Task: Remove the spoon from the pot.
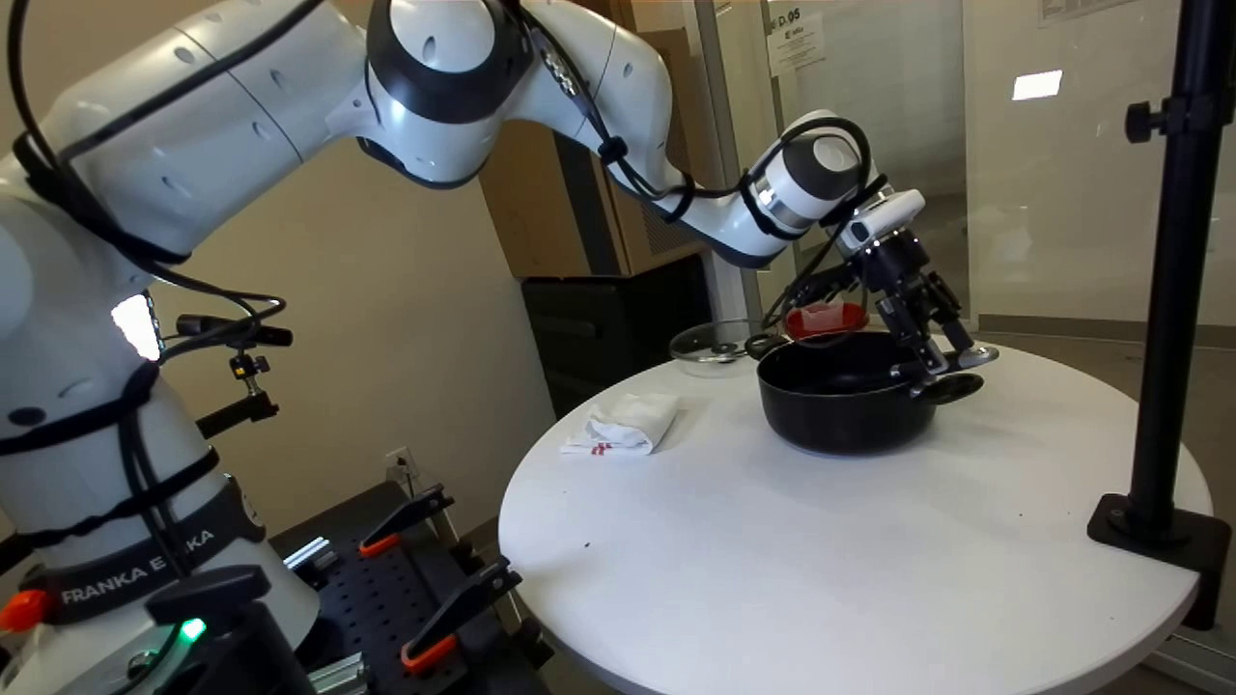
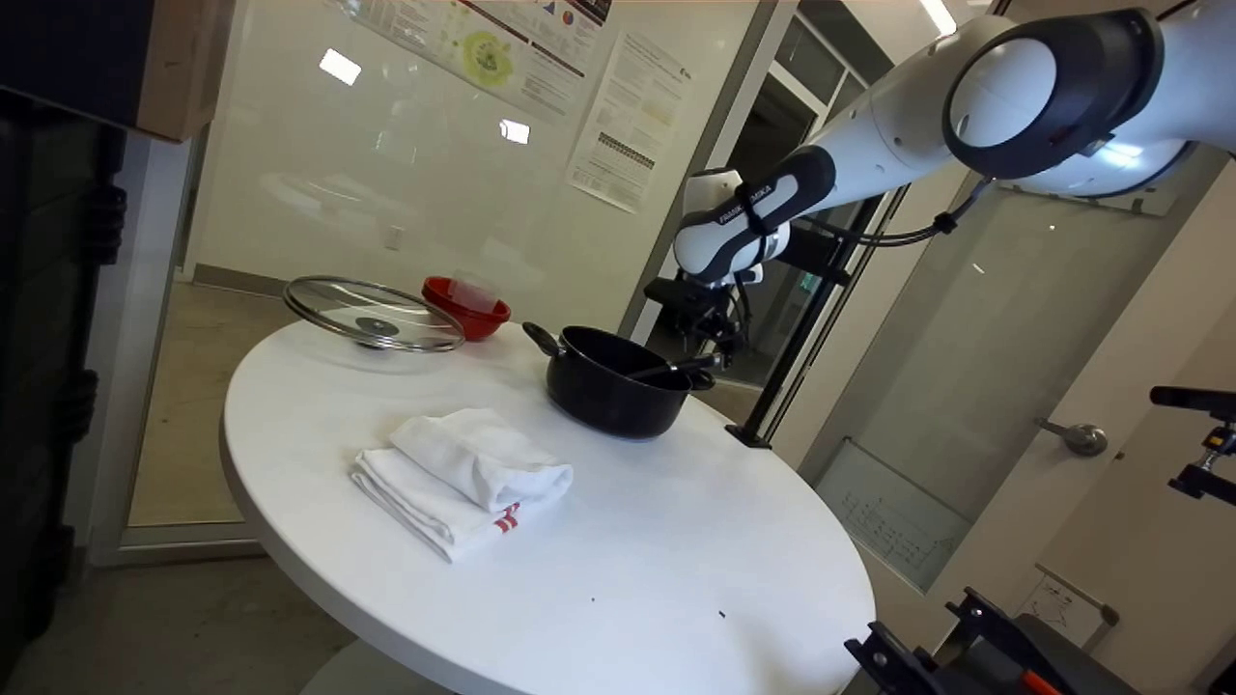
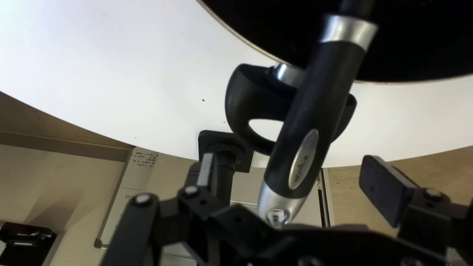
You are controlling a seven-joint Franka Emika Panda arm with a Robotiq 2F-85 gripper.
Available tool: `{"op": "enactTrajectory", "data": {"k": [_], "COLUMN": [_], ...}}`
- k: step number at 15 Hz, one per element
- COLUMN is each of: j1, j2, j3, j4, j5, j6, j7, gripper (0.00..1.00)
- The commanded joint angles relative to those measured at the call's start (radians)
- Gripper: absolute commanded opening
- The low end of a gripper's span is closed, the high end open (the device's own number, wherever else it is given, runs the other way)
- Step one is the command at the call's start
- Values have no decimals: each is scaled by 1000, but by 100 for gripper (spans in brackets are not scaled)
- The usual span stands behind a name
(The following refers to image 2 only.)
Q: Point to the small white wall notice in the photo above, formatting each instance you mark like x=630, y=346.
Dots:
x=630, y=129

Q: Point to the black stand pole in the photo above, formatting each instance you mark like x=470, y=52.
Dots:
x=805, y=324

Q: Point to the black cooking pot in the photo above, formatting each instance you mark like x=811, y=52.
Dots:
x=613, y=393

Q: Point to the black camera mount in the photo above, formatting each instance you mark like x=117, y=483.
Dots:
x=1204, y=447

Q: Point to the glass pot lid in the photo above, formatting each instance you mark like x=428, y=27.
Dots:
x=370, y=314

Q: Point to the black cabinet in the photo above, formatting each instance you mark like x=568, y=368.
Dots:
x=43, y=373

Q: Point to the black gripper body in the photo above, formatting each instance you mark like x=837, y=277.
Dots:
x=698, y=302

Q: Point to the grey wall vent panel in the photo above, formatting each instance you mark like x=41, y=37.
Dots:
x=891, y=516

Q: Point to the large wall poster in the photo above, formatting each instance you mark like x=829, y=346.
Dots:
x=505, y=43

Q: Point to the red plastic cup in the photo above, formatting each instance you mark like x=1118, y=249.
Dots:
x=464, y=312

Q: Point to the black and red equipment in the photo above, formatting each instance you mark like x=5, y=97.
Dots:
x=967, y=651

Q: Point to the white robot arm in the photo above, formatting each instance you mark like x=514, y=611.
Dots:
x=977, y=119

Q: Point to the white folded towel red print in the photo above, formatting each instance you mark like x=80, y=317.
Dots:
x=464, y=483

